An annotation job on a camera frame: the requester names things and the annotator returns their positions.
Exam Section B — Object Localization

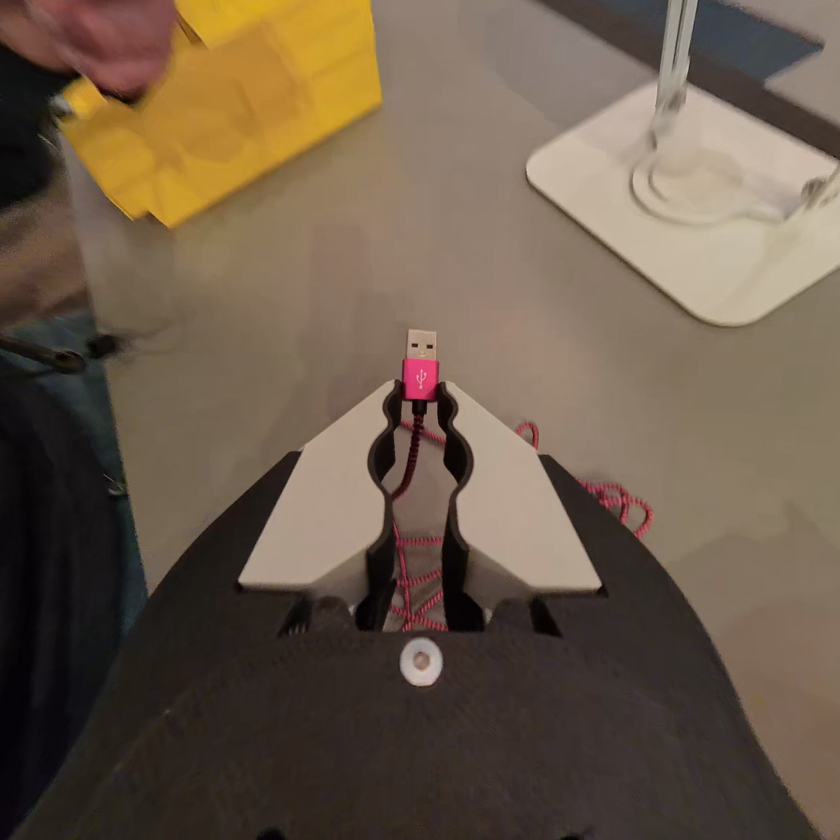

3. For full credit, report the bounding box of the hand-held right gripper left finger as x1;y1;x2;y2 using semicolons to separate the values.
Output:
238;379;403;632

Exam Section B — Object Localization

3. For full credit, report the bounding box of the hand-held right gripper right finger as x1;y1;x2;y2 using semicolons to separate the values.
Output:
436;381;603;632

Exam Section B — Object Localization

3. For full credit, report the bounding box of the pink braided usb cable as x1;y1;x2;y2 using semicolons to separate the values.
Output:
387;328;655;632

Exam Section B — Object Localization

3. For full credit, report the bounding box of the yellow plastic bin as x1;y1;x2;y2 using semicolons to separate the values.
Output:
58;0;383;229

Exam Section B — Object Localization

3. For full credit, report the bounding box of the person's left forearm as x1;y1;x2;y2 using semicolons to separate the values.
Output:
0;39;67;207

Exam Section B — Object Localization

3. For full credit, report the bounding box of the person's left hand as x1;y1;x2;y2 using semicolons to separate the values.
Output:
0;0;178;102

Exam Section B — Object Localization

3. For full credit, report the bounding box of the person's blue jeans leg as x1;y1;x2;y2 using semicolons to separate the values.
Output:
0;315;151;657

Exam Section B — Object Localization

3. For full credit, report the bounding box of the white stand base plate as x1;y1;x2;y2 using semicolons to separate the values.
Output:
525;82;840;327

